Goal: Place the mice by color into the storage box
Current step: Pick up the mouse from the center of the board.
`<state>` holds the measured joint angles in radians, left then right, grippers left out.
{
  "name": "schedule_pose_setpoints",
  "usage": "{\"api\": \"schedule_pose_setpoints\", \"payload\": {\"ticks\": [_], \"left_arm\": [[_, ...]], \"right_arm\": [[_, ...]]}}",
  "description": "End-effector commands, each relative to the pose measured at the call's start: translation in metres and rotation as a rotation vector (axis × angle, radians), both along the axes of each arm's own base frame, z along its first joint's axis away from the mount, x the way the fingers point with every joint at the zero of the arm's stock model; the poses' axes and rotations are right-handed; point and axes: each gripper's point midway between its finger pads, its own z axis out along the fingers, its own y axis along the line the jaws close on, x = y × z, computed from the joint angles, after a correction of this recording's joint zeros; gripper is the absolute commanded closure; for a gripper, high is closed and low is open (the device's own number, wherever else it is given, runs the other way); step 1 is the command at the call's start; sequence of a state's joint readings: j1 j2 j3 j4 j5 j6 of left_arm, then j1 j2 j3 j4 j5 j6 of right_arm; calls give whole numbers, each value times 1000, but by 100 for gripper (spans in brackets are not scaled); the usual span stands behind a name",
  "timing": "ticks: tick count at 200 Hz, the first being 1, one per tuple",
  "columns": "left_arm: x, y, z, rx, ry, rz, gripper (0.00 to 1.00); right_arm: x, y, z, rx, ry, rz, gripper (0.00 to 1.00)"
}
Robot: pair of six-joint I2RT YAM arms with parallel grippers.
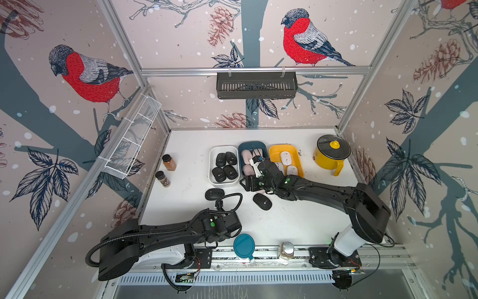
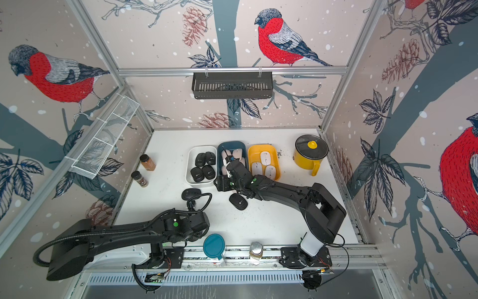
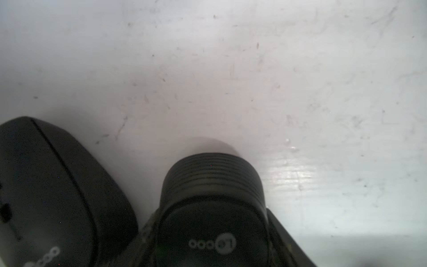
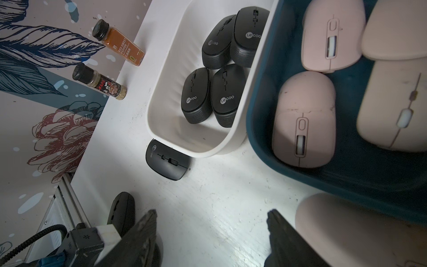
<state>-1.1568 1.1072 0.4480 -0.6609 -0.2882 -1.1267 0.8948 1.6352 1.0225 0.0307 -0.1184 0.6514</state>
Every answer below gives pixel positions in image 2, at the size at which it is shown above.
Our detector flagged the yellow storage box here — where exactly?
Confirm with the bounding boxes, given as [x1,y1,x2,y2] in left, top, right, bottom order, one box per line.
[248,144,281,181]

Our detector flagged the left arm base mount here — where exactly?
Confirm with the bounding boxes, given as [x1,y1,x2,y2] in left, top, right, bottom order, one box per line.
[131,244,184,270]

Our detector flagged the teal storage box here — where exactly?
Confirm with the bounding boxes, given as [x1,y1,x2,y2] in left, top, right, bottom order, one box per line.
[217,141,249,178]

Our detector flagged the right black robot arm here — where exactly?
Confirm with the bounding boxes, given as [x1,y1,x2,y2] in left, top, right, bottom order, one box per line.
[214,161,347,257]

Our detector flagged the small glass jar silver lid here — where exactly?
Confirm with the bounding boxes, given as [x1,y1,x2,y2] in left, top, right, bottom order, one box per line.
[249,242,264,260]

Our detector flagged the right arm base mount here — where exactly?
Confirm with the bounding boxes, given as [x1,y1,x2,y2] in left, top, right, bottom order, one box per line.
[278,246,332,269]

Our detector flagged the white wire mesh shelf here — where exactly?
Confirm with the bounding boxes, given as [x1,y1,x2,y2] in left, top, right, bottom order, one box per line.
[69,95,139,179]

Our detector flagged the dark spice bottle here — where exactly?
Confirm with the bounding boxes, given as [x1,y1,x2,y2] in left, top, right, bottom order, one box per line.
[131,171,149,188]

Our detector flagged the black mouse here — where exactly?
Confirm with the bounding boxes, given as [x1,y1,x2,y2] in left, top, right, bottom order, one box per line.
[181,188,202,201]
[205,151,217,166]
[195,153,206,168]
[190,167,205,183]
[229,193,248,211]
[201,164,216,180]

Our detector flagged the black hanging wire basket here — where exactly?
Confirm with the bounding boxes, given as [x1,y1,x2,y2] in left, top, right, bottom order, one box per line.
[192,72,273,100]

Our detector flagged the white mouse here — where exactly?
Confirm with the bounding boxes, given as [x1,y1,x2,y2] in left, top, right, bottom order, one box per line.
[264,165,277,180]
[251,162,263,176]
[260,151,271,166]

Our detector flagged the yellow pot with black lid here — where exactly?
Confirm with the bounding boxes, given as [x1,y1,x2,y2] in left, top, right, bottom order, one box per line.
[293,135,329,176]

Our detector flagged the white storage box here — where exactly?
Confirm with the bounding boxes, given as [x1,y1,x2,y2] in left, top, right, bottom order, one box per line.
[185,145,217,188]

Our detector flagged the brown spice bottle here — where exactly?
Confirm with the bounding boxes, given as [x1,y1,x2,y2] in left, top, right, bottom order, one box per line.
[139,154,156,171]

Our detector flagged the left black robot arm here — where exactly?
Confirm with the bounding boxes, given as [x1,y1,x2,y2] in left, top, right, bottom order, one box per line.
[32,189,212,281]

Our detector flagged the teal round lid container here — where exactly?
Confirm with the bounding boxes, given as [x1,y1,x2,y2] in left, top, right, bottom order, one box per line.
[203,234,225,260]

